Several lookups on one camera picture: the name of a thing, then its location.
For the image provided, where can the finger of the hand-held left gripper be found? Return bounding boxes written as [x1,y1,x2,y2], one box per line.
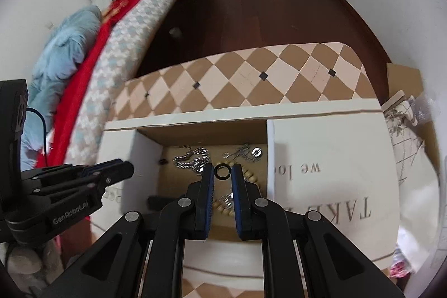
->
[33,168,134,196]
[21,159,134,184]

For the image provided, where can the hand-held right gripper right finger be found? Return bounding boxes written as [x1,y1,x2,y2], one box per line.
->
[231,163,406,298]

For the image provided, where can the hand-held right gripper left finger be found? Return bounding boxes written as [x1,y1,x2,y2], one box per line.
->
[33,163,215,298]

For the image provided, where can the wooden bead bracelet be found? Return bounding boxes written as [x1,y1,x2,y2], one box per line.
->
[214,168,262,215]

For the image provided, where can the chunky silver chain bracelet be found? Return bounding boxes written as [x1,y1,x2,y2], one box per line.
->
[173,146,210,175]

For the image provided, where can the thin silver necklace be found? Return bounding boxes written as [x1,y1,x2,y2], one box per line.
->
[223,143,252,162]

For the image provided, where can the black fitness band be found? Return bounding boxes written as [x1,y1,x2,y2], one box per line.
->
[148,195,175,211]

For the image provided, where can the white cardboard box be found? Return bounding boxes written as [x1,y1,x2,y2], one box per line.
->
[134,118,277,272]

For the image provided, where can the checkered printed tablecloth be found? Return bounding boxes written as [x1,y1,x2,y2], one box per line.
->
[89,41,402,298]

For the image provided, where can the light blue quilt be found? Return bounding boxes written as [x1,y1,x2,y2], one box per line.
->
[19,6,103,169]

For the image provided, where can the cream floral cloth bag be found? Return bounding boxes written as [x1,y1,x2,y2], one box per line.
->
[381,94,427,159]

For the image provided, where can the flat brown cardboard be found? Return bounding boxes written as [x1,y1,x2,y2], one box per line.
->
[386,63,425,103]

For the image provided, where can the clear plastic wrap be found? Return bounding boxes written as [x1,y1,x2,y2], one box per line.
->
[408,92,441,126]

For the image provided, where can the black cable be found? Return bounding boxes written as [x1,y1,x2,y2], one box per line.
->
[26,108,49,166]

